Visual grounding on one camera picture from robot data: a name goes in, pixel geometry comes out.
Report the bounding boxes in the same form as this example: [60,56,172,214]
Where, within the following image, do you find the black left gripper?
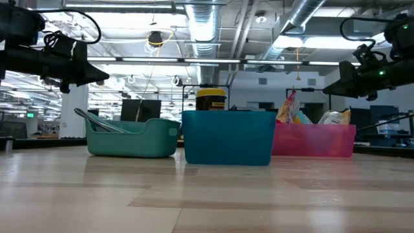
[32,41,111,94]

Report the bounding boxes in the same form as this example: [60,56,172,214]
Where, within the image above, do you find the yellow-lid seasoning jar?
[195,87,228,112]

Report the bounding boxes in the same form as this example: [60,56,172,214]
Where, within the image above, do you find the teal plastic bin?
[84,117,182,159]

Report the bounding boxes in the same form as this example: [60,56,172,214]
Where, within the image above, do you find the yellow ramen packet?
[318,109,352,126]

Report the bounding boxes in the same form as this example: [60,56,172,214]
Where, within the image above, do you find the white pillar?
[60,84,89,139]

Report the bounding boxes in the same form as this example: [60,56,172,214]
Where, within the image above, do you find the black square panel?
[120,98,162,122]

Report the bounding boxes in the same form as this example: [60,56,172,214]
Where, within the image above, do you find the red plastic bin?
[271,123,356,159]

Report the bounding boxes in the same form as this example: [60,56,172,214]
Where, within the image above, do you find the blue-edged ramen packet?
[293,109,314,125]

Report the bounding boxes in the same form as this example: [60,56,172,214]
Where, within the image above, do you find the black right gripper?
[322,60,414,102]

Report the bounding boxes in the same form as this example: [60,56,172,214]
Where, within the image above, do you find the long ceiling light strip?
[87,56,362,67]

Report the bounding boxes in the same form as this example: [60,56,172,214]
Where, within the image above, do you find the silver metal spoon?
[74,107,131,134]

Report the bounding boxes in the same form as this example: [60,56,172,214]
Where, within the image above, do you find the silver ceiling air duct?
[184,0,224,85]

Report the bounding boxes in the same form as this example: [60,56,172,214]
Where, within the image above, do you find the blue rectangular plastic bin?
[181,110,277,167]

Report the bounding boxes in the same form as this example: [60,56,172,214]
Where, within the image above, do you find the dark background monitors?
[332,105,414,130]

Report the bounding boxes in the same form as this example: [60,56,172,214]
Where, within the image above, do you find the black ceiling dome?
[147,30,164,48]

